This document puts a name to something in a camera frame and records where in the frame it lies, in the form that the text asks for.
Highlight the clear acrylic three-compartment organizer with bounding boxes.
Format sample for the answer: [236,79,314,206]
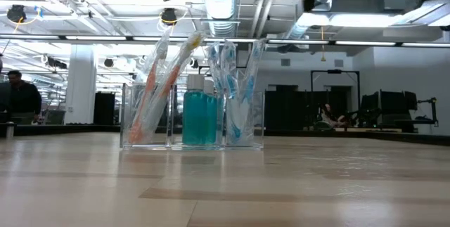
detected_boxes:
[119,82,265,150]

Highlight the black cabinet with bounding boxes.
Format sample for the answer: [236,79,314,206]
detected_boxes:
[93,91,116,126]

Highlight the blue mouthwash bottle white cap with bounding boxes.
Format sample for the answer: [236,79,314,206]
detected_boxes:
[203,79,219,145]
[181,74,209,146]

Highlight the long ceiling light strip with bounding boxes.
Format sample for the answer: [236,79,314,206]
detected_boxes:
[0,34,450,48]

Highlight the yellow hanging cord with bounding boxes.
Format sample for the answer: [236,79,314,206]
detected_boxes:
[319,26,326,63]

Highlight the black ceiling device yellow cable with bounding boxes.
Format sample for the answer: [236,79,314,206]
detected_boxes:
[6,4,39,26]
[160,7,191,27]

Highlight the orange toothbrush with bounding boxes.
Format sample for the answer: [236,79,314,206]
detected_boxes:
[128,28,172,145]
[140,31,207,144]

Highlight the ribbed silver ventilation duct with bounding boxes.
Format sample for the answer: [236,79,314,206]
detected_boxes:
[202,0,240,80]

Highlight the person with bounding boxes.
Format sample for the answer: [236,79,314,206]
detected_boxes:
[318,103,349,130]
[0,70,43,125]

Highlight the white pillar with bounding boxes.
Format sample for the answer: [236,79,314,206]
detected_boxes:
[65,46,98,125]

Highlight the black gantry frame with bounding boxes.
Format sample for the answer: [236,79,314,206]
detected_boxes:
[310,69,361,129]

